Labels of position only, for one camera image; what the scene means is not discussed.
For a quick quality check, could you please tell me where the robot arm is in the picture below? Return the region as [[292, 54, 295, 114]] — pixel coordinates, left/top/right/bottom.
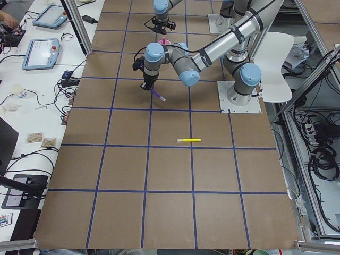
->
[[132, 1, 282, 106], [144, 1, 245, 35]]

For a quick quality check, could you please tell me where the pink mesh cup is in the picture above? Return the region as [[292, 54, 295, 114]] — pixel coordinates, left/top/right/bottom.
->
[[158, 38, 171, 45]]

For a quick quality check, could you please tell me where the seated person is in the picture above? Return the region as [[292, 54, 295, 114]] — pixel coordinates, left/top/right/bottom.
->
[[0, 10, 19, 29]]

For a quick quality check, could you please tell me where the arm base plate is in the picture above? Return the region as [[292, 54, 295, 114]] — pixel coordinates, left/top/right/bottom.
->
[[208, 14, 235, 35], [217, 81, 262, 114]]

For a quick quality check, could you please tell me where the teach pendant near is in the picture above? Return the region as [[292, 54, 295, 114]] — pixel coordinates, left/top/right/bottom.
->
[[22, 38, 60, 71]]

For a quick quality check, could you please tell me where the white chair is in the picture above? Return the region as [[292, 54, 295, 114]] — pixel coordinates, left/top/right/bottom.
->
[[254, 32, 294, 103]]

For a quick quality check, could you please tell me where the teach pendant far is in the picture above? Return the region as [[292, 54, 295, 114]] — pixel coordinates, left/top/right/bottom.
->
[[32, 4, 67, 29]]

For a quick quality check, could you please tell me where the aluminium frame post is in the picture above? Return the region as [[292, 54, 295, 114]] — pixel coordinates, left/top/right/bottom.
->
[[60, 0, 93, 56]]

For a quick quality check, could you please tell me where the black power adapter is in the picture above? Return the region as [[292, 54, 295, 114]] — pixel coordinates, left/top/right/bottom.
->
[[82, 15, 98, 24]]

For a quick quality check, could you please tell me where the yellow highlighter pen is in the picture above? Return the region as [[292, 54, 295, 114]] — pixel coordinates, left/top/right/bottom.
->
[[176, 138, 201, 142]]

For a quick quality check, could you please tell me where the teach pendant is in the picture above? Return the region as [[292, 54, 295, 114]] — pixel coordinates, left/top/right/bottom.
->
[[22, 38, 60, 71], [32, 4, 67, 29]]

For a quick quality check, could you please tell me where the white tape roll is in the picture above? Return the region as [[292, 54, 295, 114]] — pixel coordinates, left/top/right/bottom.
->
[[11, 84, 27, 98]]

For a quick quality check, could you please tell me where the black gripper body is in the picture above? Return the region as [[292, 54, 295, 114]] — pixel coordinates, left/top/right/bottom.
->
[[144, 16, 176, 35], [132, 59, 159, 91]]

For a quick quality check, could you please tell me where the purple highlighter pen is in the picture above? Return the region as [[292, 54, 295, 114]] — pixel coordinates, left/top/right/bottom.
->
[[151, 89, 166, 102]]

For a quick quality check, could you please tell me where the black camera stand base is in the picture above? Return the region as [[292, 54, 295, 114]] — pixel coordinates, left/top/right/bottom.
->
[[1, 174, 48, 209]]

